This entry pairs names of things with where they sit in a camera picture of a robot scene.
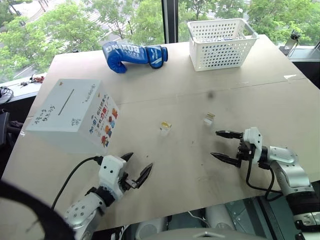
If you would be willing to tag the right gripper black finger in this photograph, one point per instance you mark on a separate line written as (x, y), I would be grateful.
(227, 159)
(231, 134)

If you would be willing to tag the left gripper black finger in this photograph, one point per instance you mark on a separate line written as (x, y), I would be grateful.
(145, 173)
(128, 156)

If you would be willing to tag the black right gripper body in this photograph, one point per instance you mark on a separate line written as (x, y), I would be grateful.
(245, 151)

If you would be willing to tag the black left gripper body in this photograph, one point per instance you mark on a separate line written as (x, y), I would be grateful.
(130, 183)

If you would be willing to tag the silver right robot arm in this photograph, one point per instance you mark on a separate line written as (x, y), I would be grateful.
(292, 172)

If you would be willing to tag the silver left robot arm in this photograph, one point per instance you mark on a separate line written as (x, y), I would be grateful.
(80, 212)

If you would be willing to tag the white slotted cardboard box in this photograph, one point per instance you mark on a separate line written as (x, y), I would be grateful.
(72, 112)

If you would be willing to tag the white rounded robot leg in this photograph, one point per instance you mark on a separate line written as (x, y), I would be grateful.
(220, 216)
(150, 226)

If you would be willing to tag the grey robot torso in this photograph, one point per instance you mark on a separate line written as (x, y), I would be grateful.
(200, 235)

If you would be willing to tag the white perforated plastic basket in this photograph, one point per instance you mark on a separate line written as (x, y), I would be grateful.
(217, 52)

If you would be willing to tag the blue packet inside basket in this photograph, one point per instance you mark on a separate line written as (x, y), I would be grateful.
(225, 39)

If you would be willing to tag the blue boxing glove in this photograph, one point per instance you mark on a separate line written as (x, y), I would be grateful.
(125, 53)

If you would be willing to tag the dark rounded shape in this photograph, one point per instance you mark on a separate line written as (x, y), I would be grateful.
(30, 215)

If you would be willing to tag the black webcam on stand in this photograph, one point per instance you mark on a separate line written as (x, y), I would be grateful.
(294, 36)

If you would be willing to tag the small red tools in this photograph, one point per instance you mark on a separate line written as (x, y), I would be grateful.
(35, 80)

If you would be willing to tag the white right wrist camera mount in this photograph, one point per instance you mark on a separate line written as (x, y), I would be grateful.
(255, 142)

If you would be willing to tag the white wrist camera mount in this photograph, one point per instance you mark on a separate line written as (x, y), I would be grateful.
(110, 172)
(255, 142)

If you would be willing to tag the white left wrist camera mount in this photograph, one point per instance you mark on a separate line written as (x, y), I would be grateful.
(110, 172)

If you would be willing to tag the black window frame post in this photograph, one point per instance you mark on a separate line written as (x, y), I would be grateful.
(169, 20)

